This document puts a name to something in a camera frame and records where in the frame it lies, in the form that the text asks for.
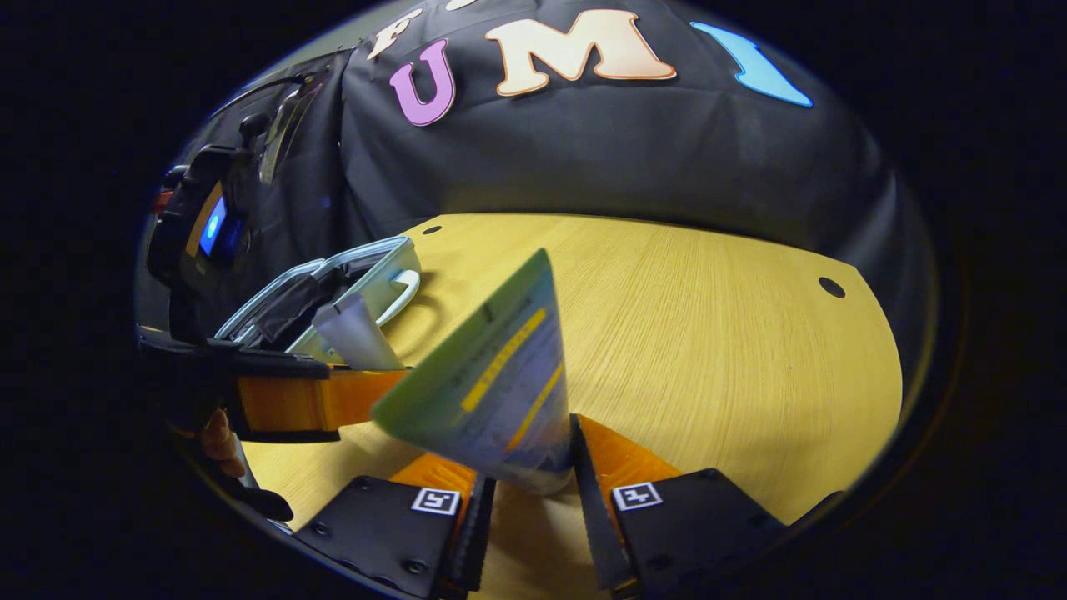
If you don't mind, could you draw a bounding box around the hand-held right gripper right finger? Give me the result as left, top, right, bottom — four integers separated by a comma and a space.
569, 412, 790, 598

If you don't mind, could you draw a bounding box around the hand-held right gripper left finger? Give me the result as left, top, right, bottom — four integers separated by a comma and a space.
292, 452, 498, 600

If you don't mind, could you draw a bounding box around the plain white cream tube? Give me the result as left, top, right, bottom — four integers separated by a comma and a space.
313, 292, 407, 372

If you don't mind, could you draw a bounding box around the light blue suitcase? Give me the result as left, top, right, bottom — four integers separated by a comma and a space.
215, 236, 423, 368

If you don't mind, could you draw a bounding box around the green and white cream tube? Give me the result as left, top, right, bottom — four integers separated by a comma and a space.
371, 248, 578, 494

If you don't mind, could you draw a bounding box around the black backdrop cloth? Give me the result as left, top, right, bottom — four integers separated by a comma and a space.
138, 0, 939, 376

